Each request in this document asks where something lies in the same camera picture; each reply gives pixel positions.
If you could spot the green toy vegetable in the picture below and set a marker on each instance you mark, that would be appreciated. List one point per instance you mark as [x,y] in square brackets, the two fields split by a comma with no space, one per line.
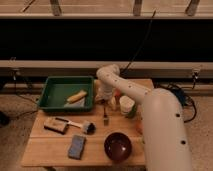
[132,112]

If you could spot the green plastic tray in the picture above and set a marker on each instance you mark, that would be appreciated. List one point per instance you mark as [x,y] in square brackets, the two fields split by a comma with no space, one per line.
[58,88]

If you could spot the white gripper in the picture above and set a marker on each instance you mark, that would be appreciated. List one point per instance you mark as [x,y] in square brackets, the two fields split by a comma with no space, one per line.
[106,96]

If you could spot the orange bowl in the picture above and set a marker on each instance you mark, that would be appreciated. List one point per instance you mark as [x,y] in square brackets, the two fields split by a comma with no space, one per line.
[117,93]

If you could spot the white paper cup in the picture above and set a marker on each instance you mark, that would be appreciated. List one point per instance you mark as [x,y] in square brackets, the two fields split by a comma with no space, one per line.
[126,105]

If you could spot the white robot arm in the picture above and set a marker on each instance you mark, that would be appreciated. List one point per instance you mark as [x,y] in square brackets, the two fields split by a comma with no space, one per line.
[166,146]

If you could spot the brown wooden block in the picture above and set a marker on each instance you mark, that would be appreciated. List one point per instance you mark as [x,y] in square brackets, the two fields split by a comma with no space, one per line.
[55,125]

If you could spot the blue sponge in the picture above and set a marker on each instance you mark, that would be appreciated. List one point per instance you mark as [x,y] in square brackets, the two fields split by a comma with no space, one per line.
[77,146]

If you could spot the light blue cloth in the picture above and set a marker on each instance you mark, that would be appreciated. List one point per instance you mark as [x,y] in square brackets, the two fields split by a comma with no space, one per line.
[79,103]

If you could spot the dark maroon bowl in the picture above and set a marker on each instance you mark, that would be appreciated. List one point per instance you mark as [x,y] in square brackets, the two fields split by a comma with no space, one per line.
[117,147]

